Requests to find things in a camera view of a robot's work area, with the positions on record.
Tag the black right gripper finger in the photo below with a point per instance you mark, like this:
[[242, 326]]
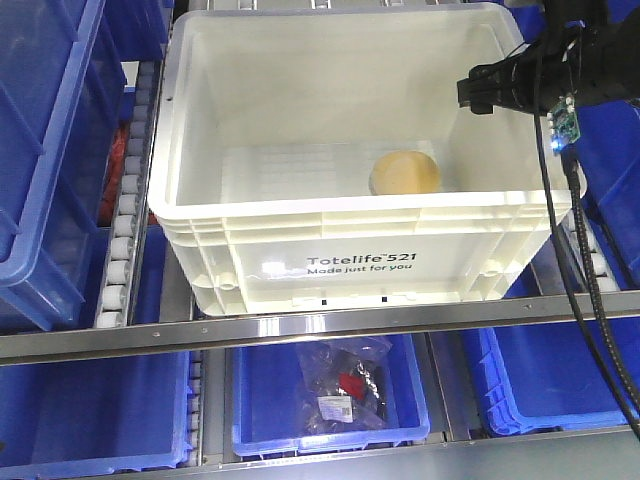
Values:
[[479, 107], [490, 83]]

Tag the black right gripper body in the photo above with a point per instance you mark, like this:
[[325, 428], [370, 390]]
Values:
[[536, 79]]

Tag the yellow soft ball toy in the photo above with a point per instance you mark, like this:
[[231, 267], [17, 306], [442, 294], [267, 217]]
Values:
[[405, 172]]

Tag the white plastic Totelife tote box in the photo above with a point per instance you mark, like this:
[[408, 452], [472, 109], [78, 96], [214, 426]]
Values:
[[270, 124]]

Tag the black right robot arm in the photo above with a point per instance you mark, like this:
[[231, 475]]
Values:
[[618, 43]]

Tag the right green circuit board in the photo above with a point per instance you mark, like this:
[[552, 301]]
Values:
[[563, 123]]

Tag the blue bin upper right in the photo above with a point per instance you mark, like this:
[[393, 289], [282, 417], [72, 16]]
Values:
[[609, 155]]

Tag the right roller track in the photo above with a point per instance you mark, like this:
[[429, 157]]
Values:
[[602, 271]]

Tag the roller track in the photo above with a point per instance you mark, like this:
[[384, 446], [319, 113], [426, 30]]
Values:
[[116, 301], [602, 271]]

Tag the blue bin lower right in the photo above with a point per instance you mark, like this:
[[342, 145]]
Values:
[[534, 378]]

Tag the bagged parts in plastic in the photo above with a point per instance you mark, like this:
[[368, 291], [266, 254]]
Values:
[[343, 385]]

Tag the blue bin with bagged parts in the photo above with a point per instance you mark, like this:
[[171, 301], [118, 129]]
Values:
[[267, 410]]

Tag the red mesh bag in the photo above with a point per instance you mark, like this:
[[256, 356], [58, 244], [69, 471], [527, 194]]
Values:
[[113, 174]]

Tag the left roller track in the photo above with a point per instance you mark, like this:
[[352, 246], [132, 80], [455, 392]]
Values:
[[116, 301]]

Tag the blue bin upper left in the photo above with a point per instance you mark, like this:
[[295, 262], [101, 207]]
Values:
[[61, 87]]

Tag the blue bin lower left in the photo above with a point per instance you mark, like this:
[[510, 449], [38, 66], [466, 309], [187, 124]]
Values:
[[94, 417]]

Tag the metal shelf front rail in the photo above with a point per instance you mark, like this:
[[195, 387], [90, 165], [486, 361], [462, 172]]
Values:
[[207, 334]]

